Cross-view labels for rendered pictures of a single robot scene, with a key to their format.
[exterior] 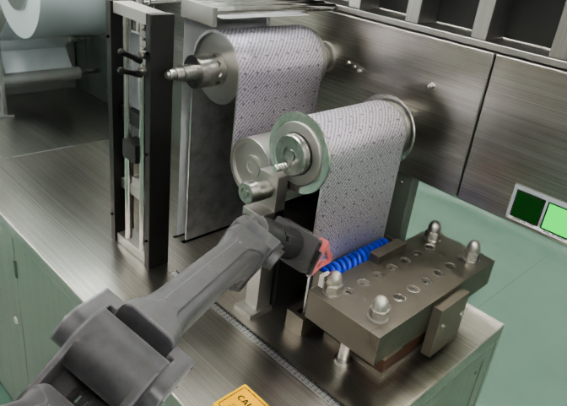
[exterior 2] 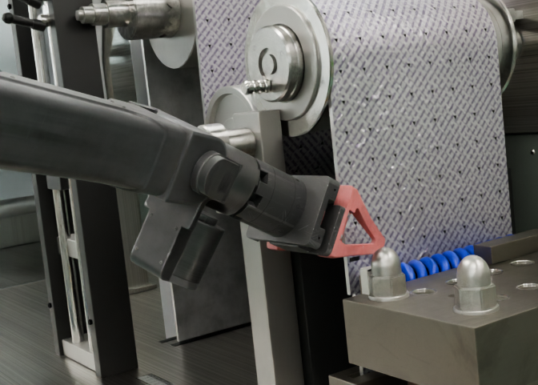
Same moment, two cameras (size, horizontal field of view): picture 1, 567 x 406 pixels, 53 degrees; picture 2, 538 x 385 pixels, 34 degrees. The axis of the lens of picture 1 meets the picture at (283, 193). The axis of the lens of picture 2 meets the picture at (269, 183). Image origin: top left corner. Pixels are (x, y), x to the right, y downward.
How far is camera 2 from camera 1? 0.46 m
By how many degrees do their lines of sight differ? 24
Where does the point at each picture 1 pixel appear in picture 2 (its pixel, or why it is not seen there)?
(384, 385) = not seen: outside the picture
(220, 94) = (178, 48)
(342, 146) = (355, 28)
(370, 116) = not seen: outside the picture
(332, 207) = (366, 147)
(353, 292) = (435, 293)
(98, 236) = (34, 354)
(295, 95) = not seen: hidden behind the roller
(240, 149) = (217, 119)
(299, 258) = (303, 222)
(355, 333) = (433, 346)
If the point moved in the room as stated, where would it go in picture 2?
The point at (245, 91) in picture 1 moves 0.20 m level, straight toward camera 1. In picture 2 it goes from (210, 24) to (166, 10)
